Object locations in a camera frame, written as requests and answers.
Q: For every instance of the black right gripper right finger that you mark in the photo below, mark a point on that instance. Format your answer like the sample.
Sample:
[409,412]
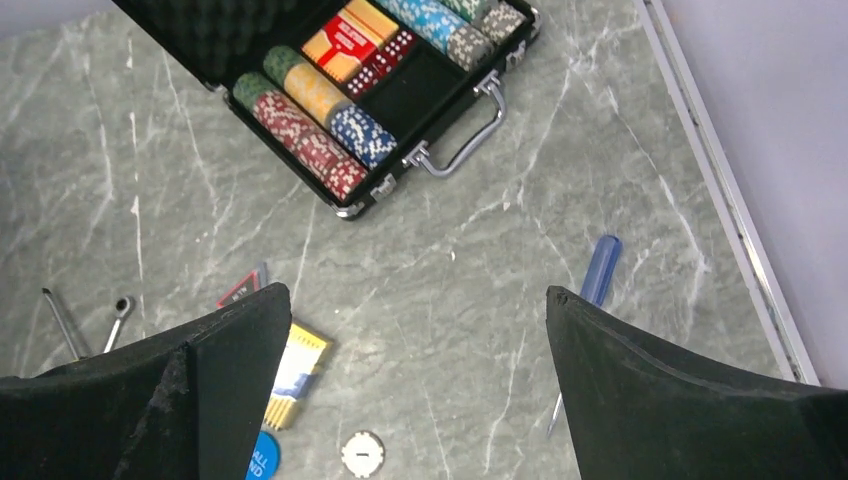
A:
[641,407]

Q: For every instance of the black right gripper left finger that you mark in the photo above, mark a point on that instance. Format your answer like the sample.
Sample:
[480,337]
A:
[187,403]

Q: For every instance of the blue round blind button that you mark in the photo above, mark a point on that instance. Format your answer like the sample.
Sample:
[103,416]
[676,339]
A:
[265,459]

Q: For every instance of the blue playing card deck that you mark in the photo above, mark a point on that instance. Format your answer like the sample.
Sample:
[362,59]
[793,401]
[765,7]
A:
[305,355]

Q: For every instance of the red black triangular button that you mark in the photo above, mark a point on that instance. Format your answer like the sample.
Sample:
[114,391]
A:
[255,280]

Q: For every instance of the white poker chip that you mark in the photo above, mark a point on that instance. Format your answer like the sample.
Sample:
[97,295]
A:
[363,454]

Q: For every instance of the black poker set case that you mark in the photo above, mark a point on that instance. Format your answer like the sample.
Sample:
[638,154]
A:
[433,111]

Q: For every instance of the silver ratchet wrench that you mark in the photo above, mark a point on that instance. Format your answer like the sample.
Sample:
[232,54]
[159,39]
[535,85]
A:
[123,308]

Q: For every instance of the yellow black screwdriver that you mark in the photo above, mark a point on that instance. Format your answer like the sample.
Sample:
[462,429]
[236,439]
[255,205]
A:
[64,322]

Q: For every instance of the red dice row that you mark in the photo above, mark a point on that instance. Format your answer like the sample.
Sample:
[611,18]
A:
[381,63]

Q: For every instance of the red playing card deck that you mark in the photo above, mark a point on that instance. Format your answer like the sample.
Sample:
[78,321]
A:
[342,45]

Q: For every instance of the blue handled screwdriver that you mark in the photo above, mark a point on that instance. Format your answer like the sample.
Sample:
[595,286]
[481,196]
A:
[594,289]

